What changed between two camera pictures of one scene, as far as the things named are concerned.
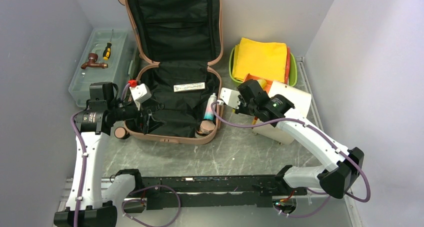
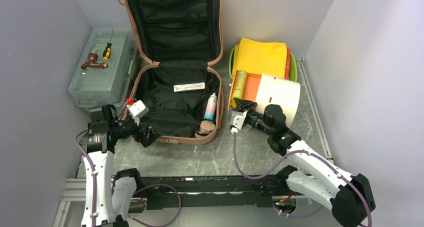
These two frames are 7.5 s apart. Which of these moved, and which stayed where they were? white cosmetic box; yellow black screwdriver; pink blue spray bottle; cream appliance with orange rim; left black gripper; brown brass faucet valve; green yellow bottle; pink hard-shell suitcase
Moved: left black gripper; cream appliance with orange rim; green yellow bottle
Stayed: pink hard-shell suitcase; brown brass faucet valve; white cosmetic box; pink blue spray bottle; yellow black screwdriver
